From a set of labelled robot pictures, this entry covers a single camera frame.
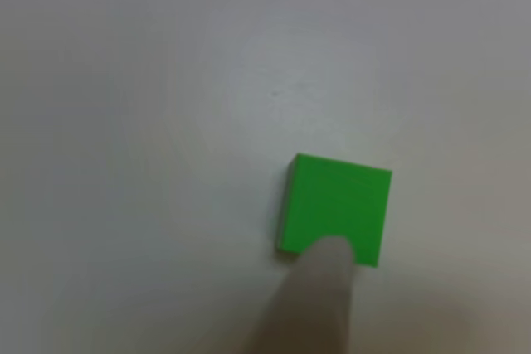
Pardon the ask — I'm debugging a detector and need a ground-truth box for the green cube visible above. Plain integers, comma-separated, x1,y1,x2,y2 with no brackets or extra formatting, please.
275,152,393,269

